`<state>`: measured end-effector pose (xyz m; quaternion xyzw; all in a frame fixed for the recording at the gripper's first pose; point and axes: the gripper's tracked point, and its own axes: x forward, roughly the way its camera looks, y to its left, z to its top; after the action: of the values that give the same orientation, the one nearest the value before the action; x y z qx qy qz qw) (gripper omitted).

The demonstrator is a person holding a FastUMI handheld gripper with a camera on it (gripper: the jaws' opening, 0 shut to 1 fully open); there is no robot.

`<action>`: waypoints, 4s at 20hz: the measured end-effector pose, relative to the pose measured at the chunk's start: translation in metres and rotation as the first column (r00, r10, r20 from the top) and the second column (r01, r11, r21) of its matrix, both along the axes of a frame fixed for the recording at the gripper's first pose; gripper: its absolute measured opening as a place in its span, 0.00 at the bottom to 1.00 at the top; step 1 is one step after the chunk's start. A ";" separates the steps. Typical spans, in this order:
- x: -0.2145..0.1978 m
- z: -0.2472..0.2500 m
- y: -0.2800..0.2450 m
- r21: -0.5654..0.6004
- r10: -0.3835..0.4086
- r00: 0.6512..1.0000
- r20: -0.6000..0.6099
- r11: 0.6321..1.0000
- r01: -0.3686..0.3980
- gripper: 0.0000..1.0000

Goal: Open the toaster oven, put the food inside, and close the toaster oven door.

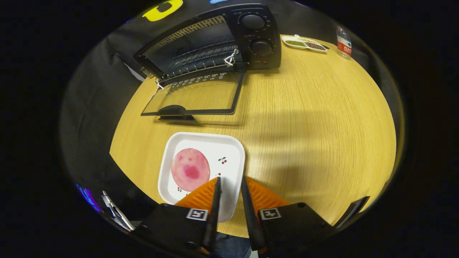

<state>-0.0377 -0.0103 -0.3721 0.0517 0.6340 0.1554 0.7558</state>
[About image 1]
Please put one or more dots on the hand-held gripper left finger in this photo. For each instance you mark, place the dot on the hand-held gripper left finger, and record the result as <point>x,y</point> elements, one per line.
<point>213,215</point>

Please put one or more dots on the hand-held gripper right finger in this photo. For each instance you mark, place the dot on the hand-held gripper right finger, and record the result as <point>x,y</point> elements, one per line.
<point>249,215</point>

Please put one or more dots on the pink round food slice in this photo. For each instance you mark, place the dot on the pink round food slice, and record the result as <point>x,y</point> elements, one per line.
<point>190,170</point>

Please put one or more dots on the white square plate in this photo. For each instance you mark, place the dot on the white square plate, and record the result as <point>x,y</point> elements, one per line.
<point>229,150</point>

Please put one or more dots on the glass toaster oven door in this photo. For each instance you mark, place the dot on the glass toaster oven door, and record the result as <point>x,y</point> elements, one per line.
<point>200,95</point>

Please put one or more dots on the black toaster oven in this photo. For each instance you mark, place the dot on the black toaster oven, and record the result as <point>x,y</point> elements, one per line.
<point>251,39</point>

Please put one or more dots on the person's leg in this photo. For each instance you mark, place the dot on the person's leg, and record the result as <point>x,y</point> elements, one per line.
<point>231,246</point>

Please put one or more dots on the black backdrop cloth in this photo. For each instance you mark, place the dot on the black backdrop cloth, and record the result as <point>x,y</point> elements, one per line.
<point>89,118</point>

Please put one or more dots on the white divided bean dish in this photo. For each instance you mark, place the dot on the white divided bean dish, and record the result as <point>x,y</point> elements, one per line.
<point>304,43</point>

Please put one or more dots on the red label water bottle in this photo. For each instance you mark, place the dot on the red label water bottle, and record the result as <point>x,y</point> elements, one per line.
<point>344,44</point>

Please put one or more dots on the black bracket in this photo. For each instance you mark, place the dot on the black bracket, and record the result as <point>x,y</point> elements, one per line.
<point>353,211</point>

